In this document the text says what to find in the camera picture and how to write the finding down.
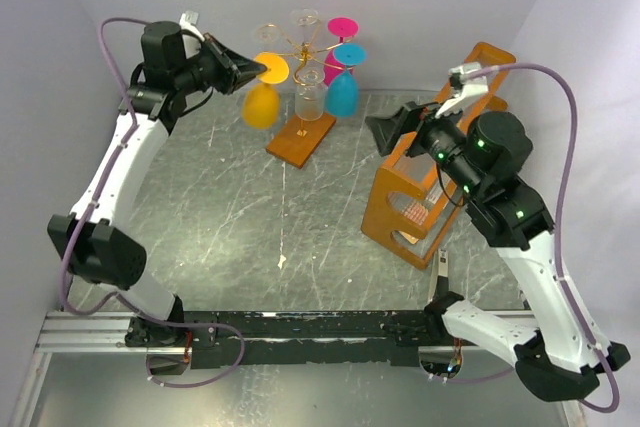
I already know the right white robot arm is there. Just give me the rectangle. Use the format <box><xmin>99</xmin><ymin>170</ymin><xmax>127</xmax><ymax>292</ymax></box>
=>
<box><xmin>365</xmin><ymin>102</ymin><xmax>630</xmax><ymax>402</ymax></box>

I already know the aluminium extrusion rail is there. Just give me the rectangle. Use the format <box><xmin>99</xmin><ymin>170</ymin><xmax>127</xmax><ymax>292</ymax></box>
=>
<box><xmin>35</xmin><ymin>310</ymin><xmax>561</xmax><ymax>353</ymax></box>

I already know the purple cable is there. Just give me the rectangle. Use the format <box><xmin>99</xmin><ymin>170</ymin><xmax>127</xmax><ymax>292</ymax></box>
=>
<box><xmin>429</xmin><ymin>62</ymin><xmax>621</xmax><ymax>414</ymax></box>
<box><xmin>58</xmin><ymin>16</ymin><xmax>247</xmax><ymax>389</ymax></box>

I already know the blue plastic wine glass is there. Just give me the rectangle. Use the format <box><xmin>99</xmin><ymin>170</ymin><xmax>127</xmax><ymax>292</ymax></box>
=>
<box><xmin>325</xmin><ymin>43</ymin><xmax>367</xmax><ymax>117</ymax></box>

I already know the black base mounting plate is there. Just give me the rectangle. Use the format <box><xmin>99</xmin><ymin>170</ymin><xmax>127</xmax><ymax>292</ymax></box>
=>
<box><xmin>124</xmin><ymin>310</ymin><xmax>454</xmax><ymax>369</ymax></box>

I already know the pink plastic wine glass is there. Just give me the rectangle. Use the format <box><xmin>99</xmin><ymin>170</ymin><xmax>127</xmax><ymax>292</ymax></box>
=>
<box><xmin>323</xmin><ymin>17</ymin><xmax>359</xmax><ymax>87</ymax></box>

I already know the clear wine glass front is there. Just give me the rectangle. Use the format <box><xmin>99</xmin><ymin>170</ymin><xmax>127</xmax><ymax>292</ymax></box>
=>
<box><xmin>294</xmin><ymin>67</ymin><xmax>326</xmax><ymax>122</ymax></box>

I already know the gold wire glass rack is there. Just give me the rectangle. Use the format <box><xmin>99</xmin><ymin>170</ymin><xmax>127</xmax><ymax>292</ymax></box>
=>
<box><xmin>255</xmin><ymin>10</ymin><xmax>351</xmax><ymax>136</ymax></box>

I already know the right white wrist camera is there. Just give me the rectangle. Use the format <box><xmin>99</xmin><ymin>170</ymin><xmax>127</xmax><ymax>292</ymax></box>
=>
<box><xmin>435</xmin><ymin>62</ymin><xmax>499</xmax><ymax>119</ymax></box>

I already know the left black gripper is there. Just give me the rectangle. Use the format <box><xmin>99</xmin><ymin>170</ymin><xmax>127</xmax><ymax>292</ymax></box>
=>
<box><xmin>176</xmin><ymin>34</ymin><xmax>270</xmax><ymax>96</ymax></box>

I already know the wooden rack base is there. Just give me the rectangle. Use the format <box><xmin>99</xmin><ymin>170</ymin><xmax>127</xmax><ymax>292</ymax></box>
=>
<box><xmin>266</xmin><ymin>113</ymin><xmax>336</xmax><ymax>169</ymax></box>

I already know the clear wine glass back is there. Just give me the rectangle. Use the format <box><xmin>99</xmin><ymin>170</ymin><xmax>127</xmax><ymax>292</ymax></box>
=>
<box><xmin>290</xmin><ymin>8</ymin><xmax>320</xmax><ymax>47</ymax></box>

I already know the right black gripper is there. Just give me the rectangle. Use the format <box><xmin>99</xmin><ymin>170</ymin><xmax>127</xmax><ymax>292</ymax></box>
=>
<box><xmin>364</xmin><ymin>92</ymin><xmax>483</xmax><ymax>196</ymax></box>

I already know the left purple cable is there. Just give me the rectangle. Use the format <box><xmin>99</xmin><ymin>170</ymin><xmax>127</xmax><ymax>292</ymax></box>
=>
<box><xmin>58</xmin><ymin>16</ymin><xmax>247</xmax><ymax>389</ymax></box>

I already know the clear wine glass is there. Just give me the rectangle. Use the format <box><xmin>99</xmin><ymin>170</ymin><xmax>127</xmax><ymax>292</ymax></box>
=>
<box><xmin>290</xmin><ymin>8</ymin><xmax>320</xmax><ymax>47</ymax></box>
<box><xmin>294</xmin><ymin>67</ymin><xmax>326</xmax><ymax>122</ymax></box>
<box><xmin>253</xmin><ymin>23</ymin><xmax>281</xmax><ymax>52</ymax></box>

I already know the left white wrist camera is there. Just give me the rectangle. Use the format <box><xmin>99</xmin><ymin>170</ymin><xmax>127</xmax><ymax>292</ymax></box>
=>
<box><xmin>179</xmin><ymin>10</ymin><xmax>205</xmax><ymax>41</ymax></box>

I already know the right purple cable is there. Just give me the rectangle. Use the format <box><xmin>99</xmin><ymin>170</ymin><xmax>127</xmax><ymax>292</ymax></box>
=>
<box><xmin>429</xmin><ymin>62</ymin><xmax>621</xmax><ymax>414</ymax></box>

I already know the yellow plastic wine glass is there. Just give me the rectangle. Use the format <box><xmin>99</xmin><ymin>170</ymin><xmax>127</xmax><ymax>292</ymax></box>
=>
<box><xmin>242</xmin><ymin>52</ymin><xmax>289</xmax><ymax>130</ymax></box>

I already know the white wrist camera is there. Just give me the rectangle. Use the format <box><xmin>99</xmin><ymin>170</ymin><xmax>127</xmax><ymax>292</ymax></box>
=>
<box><xmin>435</xmin><ymin>62</ymin><xmax>499</xmax><ymax>119</ymax></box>
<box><xmin>179</xmin><ymin>10</ymin><xmax>205</xmax><ymax>41</ymax></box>

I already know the orange wooden shelf rack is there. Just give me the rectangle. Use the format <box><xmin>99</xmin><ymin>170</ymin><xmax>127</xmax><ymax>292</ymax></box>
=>
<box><xmin>360</xmin><ymin>41</ymin><xmax>517</xmax><ymax>271</ymax></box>

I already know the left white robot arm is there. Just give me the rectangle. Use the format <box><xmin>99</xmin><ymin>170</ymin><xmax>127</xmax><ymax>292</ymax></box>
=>
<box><xmin>47</xmin><ymin>21</ymin><xmax>268</xmax><ymax>347</ymax></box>

